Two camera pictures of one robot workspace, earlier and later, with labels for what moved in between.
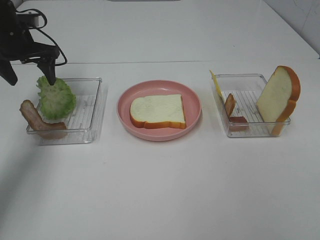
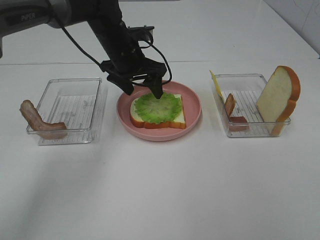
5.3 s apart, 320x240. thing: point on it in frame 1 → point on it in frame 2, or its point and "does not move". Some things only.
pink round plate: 192,108 does not move
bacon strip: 236,123 does not move
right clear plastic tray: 237,95 does not move
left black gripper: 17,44 → 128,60
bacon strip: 47,130 does not move
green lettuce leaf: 57,101 → 162,110
